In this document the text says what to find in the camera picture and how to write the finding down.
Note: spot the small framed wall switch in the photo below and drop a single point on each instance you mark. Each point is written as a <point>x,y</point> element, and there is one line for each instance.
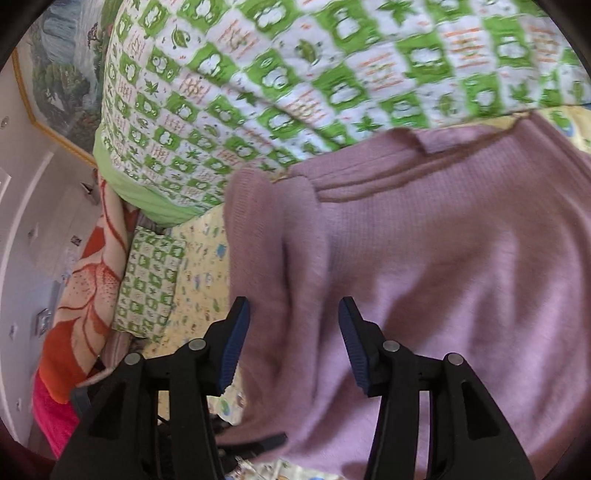
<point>44,321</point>

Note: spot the green checked pillow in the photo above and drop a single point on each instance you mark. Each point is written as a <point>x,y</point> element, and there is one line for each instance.
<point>147,286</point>

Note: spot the purple knitted sweater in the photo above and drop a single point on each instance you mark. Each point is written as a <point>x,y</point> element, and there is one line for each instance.
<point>438,277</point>

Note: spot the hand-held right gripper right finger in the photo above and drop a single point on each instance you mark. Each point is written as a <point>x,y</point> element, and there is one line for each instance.
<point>355,346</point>

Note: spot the green checked quilt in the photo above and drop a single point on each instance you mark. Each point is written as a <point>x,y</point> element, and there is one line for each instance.
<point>277,69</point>

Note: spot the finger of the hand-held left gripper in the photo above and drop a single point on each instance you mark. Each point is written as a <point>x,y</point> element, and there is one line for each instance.
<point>258,444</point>

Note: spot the orange floral blanket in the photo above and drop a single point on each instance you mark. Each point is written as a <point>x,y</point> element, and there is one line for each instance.
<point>87,300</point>

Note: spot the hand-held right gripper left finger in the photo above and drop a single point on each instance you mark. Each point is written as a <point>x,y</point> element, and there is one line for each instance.
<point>233,346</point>

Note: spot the landscape wall painting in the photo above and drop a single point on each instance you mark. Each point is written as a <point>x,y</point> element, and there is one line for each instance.
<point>64,78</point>

